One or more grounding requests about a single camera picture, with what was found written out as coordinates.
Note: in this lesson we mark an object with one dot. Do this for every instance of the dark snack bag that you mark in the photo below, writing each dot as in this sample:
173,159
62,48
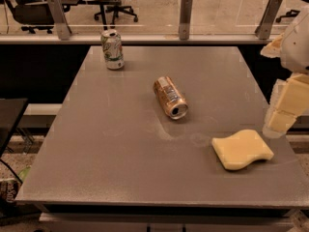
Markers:
8,191

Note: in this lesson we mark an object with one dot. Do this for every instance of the orange soda can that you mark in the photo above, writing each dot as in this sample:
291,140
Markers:
170,98

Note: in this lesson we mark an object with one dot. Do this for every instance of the white green soda can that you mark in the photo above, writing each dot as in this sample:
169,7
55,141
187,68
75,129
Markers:
112,49

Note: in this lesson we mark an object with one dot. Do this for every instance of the metal glass bracket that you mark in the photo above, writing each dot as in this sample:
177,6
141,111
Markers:
57,11
185,17
263,30

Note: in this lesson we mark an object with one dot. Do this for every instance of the black office chair left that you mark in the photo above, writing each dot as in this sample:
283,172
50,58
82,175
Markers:
32,14

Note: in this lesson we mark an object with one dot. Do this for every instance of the yellow wavy sponge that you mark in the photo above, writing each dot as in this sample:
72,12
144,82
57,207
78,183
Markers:
241,149

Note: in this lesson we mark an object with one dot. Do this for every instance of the glass barrier panel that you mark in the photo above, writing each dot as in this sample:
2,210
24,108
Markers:
208,17

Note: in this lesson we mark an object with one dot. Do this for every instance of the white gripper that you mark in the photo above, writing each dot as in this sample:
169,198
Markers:
296,50

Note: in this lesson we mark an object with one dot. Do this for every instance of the middle metal glass bracket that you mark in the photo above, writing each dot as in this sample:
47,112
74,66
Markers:
185,17

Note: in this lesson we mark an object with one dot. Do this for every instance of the right metal glass bracket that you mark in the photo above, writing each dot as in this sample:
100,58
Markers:
263,30

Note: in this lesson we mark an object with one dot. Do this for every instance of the left metal glass bracket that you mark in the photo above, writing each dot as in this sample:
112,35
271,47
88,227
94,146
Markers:
57,11

